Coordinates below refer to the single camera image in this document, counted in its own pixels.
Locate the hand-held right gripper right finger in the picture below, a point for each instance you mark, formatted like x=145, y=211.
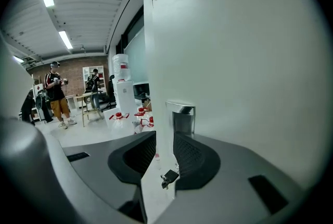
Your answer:
x=203, y=168

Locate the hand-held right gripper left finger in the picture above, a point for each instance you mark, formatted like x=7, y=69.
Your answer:
x=130, y=163

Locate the key with black fob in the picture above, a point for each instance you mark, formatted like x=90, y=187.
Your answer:
x=169, y=178

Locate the white water dispenser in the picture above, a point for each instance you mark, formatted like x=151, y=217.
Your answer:
x=125, y=98

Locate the white shelf unit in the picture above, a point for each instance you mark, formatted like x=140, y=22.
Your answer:
x=100, y=72

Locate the white cabinet door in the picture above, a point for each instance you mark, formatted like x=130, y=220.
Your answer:
x=234, y=61

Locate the round light wooden table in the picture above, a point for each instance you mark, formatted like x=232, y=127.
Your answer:
x=87, y=95

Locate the black framed window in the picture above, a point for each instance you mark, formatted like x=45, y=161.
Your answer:
x=132, y=22

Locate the clear water jug red cap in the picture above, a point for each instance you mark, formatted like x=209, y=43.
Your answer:
x=140, y=113
x=145, y=125
x=118, y=124

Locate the water cooler bottle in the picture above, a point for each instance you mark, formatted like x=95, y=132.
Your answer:
x=121, y=66

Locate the frosted glass board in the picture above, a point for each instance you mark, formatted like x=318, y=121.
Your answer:
x=136, y=61

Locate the black office chair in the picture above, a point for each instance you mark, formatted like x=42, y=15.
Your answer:
x=112, y=87

